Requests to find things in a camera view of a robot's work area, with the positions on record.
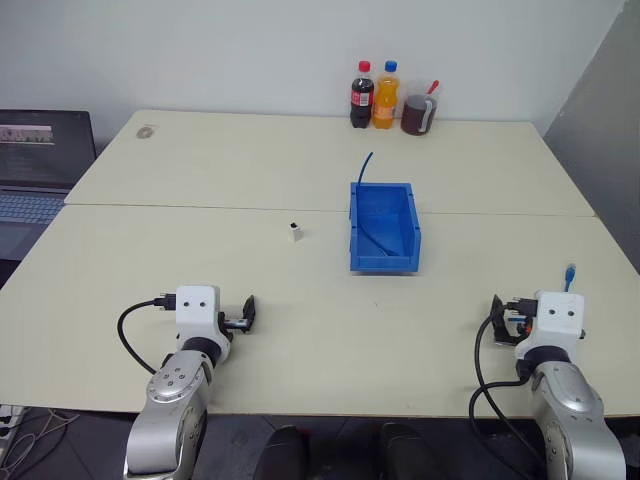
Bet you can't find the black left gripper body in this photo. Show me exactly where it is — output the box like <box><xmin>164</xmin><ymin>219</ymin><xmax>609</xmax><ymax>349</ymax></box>
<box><xmin>218</xmin><ymin>311</ymin><xmax>250</xmax><ymax>335</ymax></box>

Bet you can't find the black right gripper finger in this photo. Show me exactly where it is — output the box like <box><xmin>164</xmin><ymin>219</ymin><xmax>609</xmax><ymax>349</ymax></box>
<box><xmin>492</xmin><ymin>324</ymin><xmax>518</xmax><ymax>348</ymax></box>
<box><xmin>488</xmin><ymin>293</ymin><xmax>507</xmax><ymax>327</ymax></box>

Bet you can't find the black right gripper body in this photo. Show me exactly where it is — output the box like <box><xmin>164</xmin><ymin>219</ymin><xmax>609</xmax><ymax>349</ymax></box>
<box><xmin>501</xmin><ymin>298</ymin><xmax>540</xmax><ymax>347</ymax></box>

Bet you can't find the blue plastic storage bin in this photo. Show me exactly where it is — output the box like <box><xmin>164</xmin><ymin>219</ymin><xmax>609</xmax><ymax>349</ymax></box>
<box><xmin>347</xmin><ymin>180</ymin><xmax>421</xmax><ymax>276</ymax></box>

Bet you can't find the clear cup of dark liquid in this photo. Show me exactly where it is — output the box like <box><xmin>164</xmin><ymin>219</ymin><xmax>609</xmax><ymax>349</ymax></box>
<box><xmin>400</xmin><ymin>91</ymin><xmax>442</xmax><ymax>137</ymax></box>

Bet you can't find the cola bottle with red cap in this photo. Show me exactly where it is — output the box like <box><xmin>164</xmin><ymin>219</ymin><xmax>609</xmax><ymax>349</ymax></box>
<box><xmin>348</xmin><ymin>60</ymin><xmax>376</xmax><ymax>130</ymax></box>

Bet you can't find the orange soda bottle, blue cap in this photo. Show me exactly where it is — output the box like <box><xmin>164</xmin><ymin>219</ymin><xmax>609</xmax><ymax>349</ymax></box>
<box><xmin>371</xmin><ymin>60</ymin><xmax>403</xmax><ymax>131</ymax></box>

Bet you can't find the white power strip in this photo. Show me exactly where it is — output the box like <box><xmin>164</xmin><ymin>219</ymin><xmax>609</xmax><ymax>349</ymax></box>
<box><xmin>0</xmin><ymin>401</ymin><xmax>25</xmax><ymax>442</ymax></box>

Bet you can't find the dark grey laptop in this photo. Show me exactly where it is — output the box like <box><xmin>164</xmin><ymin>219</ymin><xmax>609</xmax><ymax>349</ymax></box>
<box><xmin>0</xmin><ymin>109</ymin><xmax>98</xmax><ymax>262</ymax></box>

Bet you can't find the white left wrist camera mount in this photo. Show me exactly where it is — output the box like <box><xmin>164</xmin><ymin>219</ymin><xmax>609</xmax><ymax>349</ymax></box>
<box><xmin>175</xmin><ymin>285</ymin><xmax>224</xmax><ymax>347</ymax></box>

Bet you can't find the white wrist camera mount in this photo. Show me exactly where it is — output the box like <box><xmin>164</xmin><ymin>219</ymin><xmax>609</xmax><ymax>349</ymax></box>
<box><xmin>514</xmin><ymin>291</ymin><xmax>587</xmax><ymax>359</ymax></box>
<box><xmin>175</xmin><ymin>285</ymin><xmax>224</xmax><ymax>347</ymax></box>

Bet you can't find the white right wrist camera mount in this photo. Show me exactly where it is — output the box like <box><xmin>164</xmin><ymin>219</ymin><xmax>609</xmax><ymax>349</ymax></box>
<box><xmin>514</xmin><ymin>291</ymin><xmax>587</xmax><ymax>359</ymax></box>

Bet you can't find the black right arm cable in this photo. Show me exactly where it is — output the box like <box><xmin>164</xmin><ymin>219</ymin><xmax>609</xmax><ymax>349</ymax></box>
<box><xmin>468</xmin><ymin>299</ymin><xmax>547</xmax><ymax>466</ymax></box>

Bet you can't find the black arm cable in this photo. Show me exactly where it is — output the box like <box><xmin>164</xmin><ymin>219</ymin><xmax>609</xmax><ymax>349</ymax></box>
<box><xmin>116</xmin><ymin>294</ymin><xmax>178</xmax><ymax>374</ymax></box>
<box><xmin>468</xmin><ymin>299</ymin><xmax>547</xmax><ymax>466</ymax></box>

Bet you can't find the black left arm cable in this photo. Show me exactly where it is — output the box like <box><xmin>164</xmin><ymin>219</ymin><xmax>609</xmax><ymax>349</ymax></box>
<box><xmin>116</xmin><ymin>294</ymin><xmax>178</xmax><ymax>374</ymax></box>

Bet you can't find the thin white floor cable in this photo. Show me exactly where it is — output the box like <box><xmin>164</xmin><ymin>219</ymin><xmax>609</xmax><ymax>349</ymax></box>
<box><xmin>0</xmin><ymin>406</ymin><xmax>82</xmax><ymax>472</ymax></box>

